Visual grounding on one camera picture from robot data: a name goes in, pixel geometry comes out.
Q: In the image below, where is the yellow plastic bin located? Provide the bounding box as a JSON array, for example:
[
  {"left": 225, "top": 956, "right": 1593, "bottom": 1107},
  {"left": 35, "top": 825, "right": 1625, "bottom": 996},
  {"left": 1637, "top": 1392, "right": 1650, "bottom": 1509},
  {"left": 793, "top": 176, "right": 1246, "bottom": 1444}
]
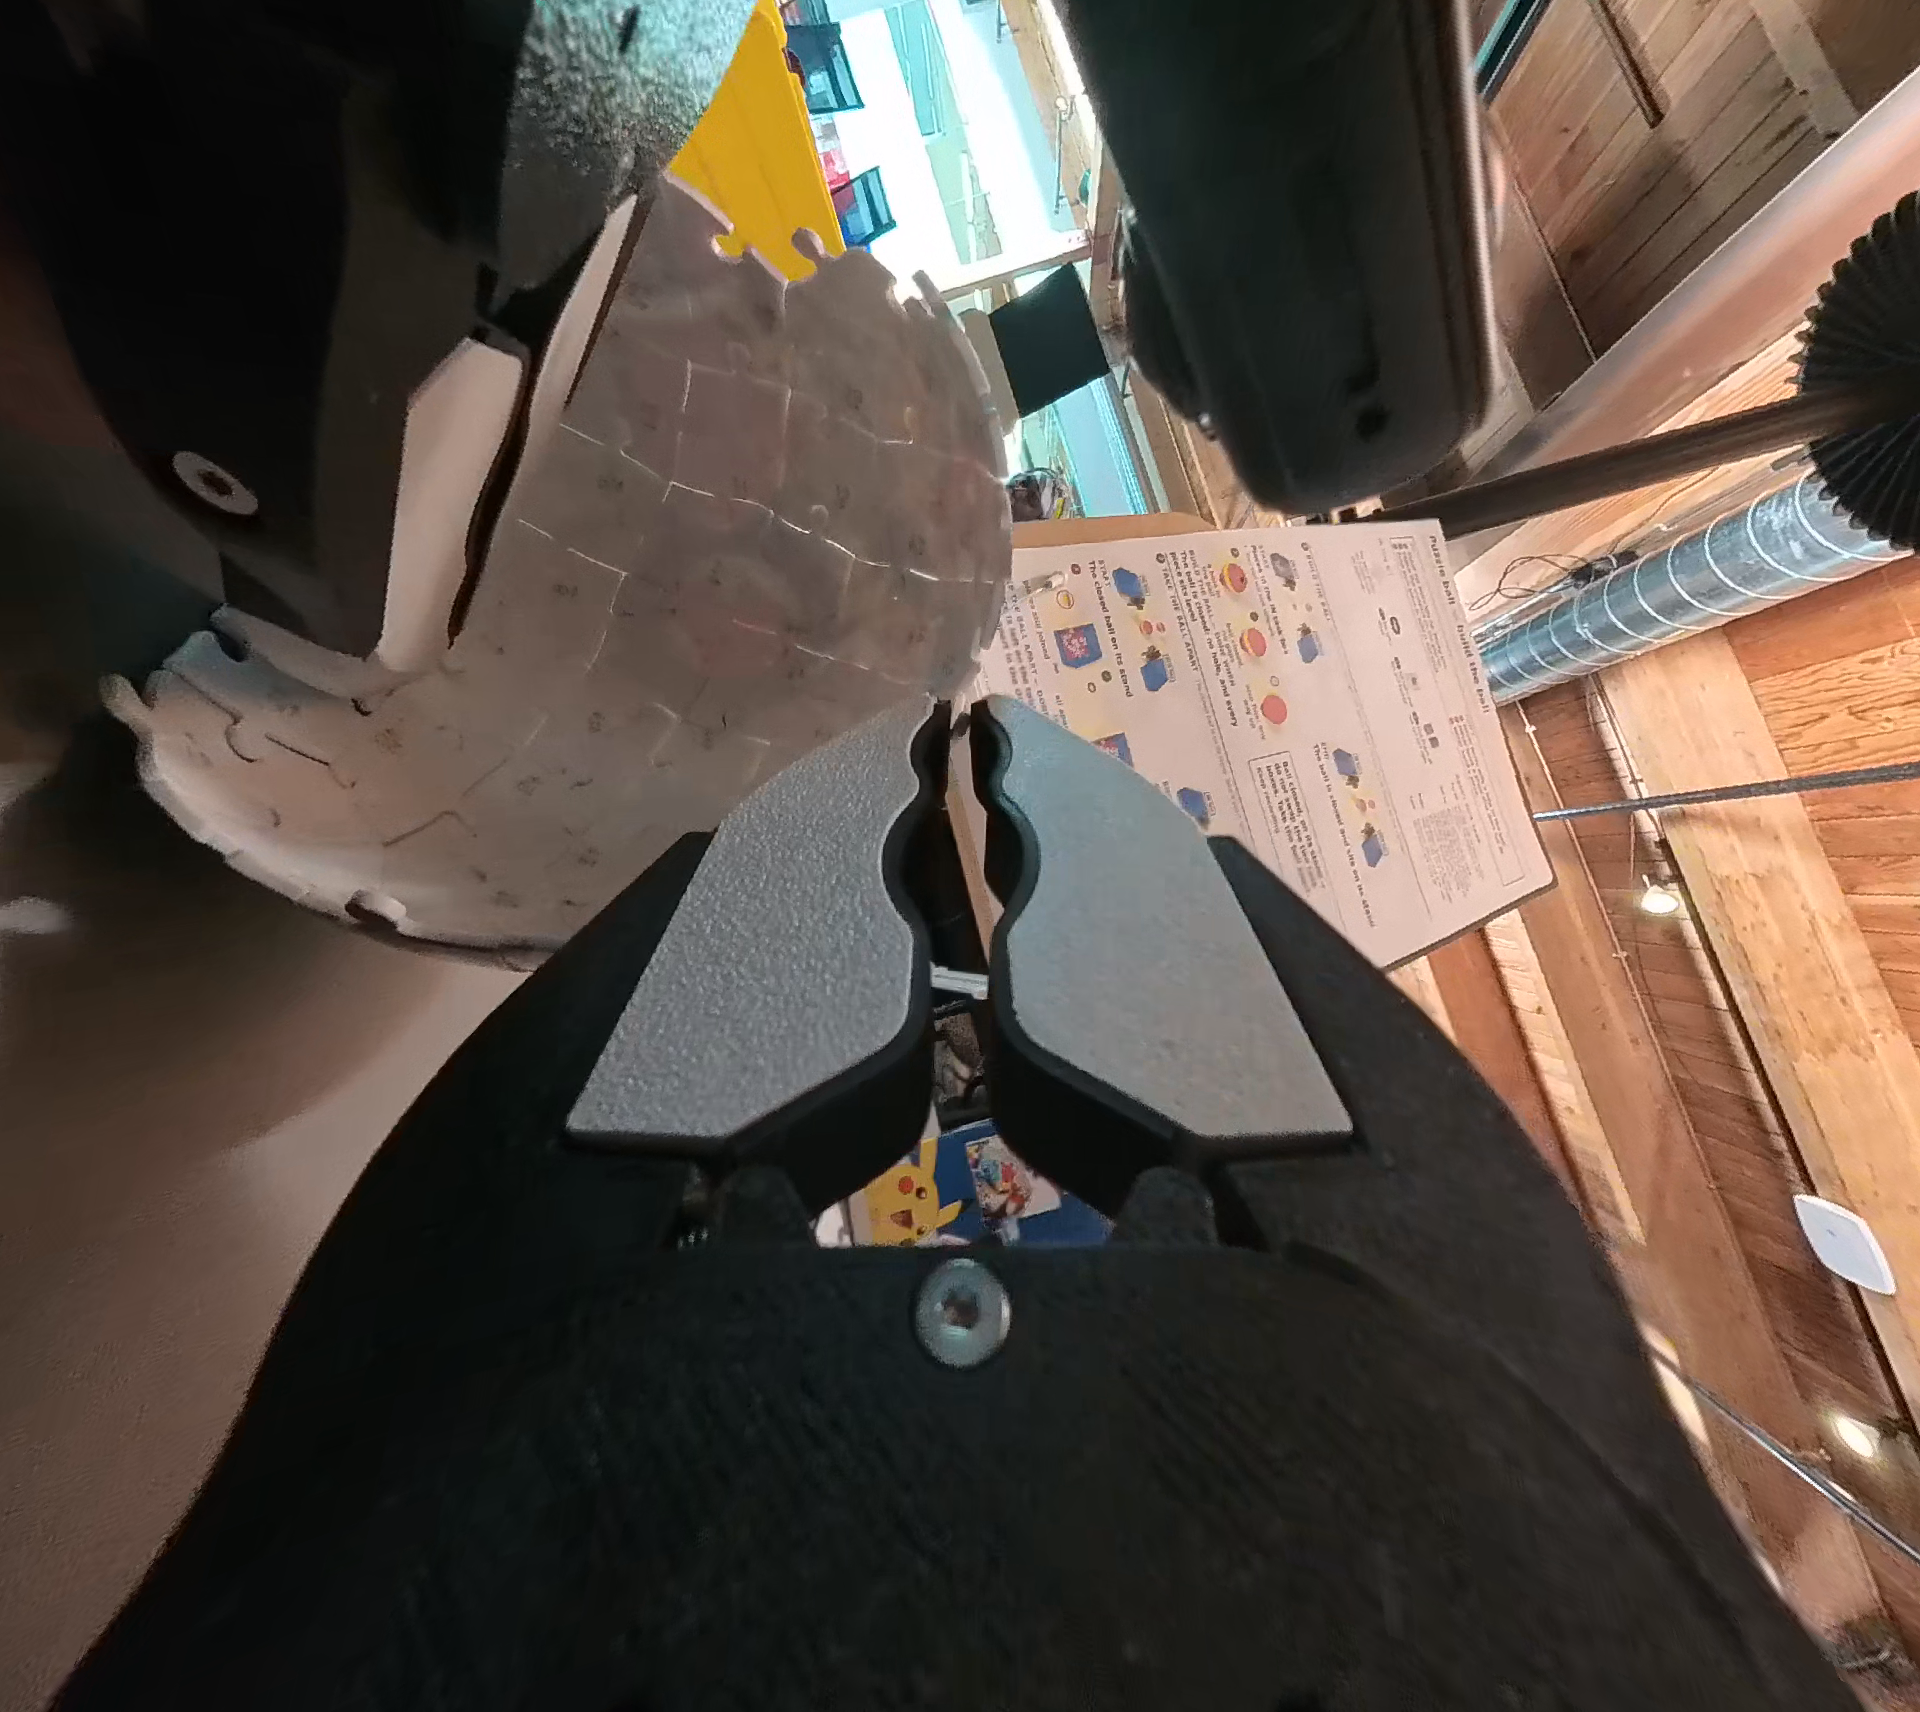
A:
[{"left": 668, "top": 0, "right": 831, "bottom": 261}]

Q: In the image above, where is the thin steel tension rod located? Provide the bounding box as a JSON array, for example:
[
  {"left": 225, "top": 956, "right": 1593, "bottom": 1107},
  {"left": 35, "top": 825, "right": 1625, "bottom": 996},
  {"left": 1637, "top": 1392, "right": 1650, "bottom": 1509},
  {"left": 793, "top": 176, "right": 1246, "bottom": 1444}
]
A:
[
  {"left": 1532, "top": 764, "right": 1920, "bottom": 828},
  {"left": 1650, "top": 1352, "right": 1920, "bottom": 1552}
]

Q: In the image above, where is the white ceiling device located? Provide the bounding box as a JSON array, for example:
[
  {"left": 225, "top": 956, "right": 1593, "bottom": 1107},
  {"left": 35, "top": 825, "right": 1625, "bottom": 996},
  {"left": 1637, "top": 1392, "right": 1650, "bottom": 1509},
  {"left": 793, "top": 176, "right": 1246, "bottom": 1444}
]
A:
[{"left": 1794, "top": 1195, "right": 1896, "bottom": 1299}]

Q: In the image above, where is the person's left hand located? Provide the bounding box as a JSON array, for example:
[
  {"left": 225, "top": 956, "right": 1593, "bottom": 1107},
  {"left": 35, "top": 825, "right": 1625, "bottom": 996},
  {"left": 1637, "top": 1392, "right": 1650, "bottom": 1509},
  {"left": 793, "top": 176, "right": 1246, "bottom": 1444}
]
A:
[{"left": 0, "top": 187, "right": 171, "bottom": 504}]

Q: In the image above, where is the white instruction sheet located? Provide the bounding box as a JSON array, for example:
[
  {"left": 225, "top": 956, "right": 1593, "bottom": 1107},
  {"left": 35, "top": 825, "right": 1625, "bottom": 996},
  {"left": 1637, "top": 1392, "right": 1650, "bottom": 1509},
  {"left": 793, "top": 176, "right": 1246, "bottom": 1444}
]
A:
[{"left": 977, "top": 519, "right": 1553, "bottom": 974}]

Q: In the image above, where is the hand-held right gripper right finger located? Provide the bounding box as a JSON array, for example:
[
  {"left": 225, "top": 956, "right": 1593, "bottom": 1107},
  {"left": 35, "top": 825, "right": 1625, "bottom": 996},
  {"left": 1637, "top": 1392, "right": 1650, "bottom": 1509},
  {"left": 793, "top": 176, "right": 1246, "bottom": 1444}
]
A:
[{"left": 972, "top": 695, "right": 1360, "bottom": 1216}]

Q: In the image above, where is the black table lamp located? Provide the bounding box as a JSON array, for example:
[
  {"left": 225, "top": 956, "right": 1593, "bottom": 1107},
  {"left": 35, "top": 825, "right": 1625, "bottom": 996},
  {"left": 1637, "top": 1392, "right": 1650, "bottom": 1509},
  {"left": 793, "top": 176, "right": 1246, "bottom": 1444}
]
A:
[{"left": 1382, "top": 190, "right": 1920, "bottom": 553}]

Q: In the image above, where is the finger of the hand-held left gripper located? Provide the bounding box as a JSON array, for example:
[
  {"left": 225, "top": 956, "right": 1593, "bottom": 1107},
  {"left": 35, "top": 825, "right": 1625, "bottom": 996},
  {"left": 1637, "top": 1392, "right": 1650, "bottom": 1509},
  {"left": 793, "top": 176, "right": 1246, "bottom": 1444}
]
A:
[
  {"left": 447, "top": 193, "right": 654, "bottom": 643},
  {"left": 371, "top": 337, "right": 531, "bottom": 676}
]

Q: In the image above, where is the colourful puzzle box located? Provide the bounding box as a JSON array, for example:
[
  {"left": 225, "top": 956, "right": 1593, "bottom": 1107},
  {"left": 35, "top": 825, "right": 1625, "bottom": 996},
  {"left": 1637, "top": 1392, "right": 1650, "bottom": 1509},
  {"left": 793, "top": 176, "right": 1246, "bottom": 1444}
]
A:
[{"left": 847, "top": 1120, "right": 1121, "bottom": 1249}]

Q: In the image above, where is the partly built puzzle ball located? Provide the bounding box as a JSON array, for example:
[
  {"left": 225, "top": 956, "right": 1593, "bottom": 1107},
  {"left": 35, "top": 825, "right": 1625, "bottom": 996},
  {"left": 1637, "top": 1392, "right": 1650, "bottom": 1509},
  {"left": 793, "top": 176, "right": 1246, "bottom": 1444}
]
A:
[{"left": 104, "top": 176, "right": 1017, "bottom": 974}]

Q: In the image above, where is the silver ventilation duct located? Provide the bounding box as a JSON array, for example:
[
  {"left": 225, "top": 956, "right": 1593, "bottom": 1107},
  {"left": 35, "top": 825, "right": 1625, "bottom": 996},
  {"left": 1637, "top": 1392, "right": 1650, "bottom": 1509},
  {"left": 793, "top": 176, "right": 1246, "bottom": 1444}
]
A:
[{"left": 1478, "top": 476, "right": 1898, "bottom": 704}]

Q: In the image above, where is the black square panel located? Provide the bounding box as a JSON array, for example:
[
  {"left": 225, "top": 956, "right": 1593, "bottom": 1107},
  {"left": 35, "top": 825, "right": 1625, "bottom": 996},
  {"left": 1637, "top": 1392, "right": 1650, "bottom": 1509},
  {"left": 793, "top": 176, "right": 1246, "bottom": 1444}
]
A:
[{"left": 988, "top": 265, "right": 1118, "bottom": 411}]

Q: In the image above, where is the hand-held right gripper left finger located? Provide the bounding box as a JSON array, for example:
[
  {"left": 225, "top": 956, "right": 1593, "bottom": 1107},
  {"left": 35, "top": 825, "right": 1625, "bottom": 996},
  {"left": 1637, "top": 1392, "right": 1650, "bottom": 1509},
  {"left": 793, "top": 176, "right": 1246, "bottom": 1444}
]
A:
[{"left": 563, "top": 695, "right": 952, "bottom": 1216}]

